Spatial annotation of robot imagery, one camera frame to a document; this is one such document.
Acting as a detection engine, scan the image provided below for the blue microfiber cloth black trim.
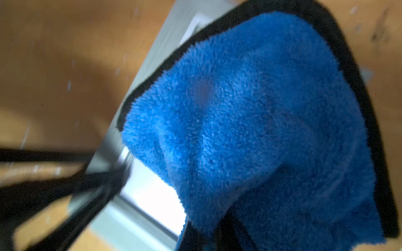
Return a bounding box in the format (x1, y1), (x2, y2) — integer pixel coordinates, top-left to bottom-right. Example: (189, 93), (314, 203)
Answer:
(117, 1), (400, 251)

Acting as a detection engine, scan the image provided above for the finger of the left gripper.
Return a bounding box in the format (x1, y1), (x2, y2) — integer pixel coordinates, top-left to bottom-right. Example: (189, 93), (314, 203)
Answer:
(1, 153), (129, 251)

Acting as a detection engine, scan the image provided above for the grey-green picture frame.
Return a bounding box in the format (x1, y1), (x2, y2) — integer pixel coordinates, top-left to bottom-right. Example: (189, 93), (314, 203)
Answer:
(88, 1), (234, 251)

